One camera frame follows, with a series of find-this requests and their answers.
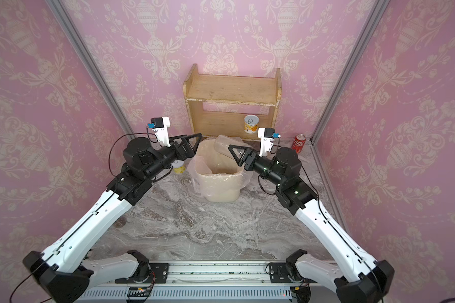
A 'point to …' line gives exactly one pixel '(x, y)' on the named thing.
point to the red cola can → (298, 142)
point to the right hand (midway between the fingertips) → (234, 148)
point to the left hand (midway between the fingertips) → (196, 137)
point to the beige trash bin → (220, 175)
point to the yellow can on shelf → (251, 123)
